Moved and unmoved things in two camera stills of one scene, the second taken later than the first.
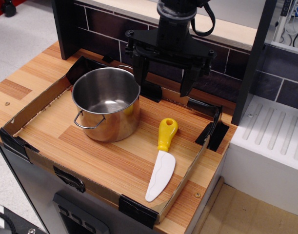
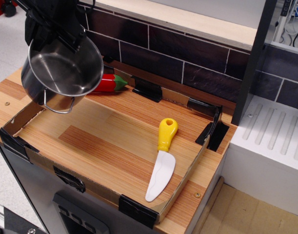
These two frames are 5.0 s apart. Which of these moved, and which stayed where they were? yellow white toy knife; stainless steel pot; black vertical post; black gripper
Moved: stainless steel pot; black gripper
Stayed: yellow white toy knife; black vertical post
